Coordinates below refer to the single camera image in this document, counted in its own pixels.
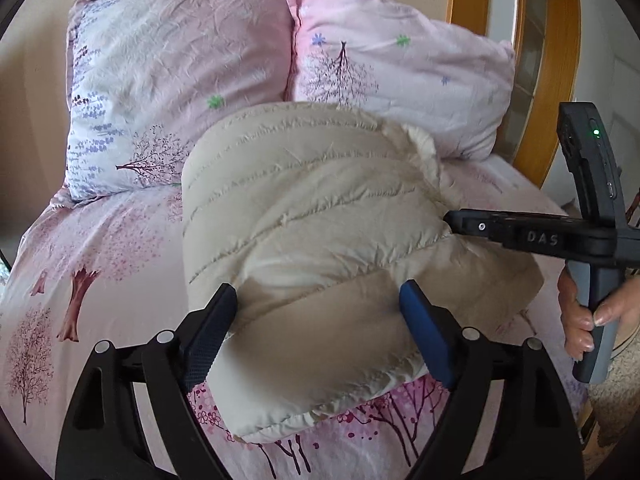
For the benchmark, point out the person's right hand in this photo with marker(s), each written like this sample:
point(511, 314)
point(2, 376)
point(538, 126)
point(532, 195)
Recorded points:
point(572, 310)

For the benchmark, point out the pink pillow bare tree print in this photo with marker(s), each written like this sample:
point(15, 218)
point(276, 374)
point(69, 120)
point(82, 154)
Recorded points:
point(400, 75)

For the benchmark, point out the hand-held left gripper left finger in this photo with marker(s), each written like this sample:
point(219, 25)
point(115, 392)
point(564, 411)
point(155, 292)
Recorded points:
point(210, 340)

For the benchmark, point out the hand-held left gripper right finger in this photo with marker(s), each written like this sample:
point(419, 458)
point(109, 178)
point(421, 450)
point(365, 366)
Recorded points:
point(425, 330)

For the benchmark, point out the pink tree print bed sheet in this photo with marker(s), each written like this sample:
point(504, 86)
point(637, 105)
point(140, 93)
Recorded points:
point(100, 240)

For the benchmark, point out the glass panelled door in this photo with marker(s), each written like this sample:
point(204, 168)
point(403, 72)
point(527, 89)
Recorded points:
point(530, 35)

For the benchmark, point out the pink pillow blue sprig print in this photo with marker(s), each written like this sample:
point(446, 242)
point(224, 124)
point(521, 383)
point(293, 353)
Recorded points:
point(160, 60)

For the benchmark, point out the wooden headboard frame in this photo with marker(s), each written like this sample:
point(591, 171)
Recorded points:
point(555, 60)

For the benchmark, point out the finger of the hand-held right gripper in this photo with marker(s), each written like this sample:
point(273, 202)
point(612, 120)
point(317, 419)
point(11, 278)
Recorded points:
point(472, 226)

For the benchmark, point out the beige quilted puffer jacket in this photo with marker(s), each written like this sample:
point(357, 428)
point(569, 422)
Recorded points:
point(310, 200)

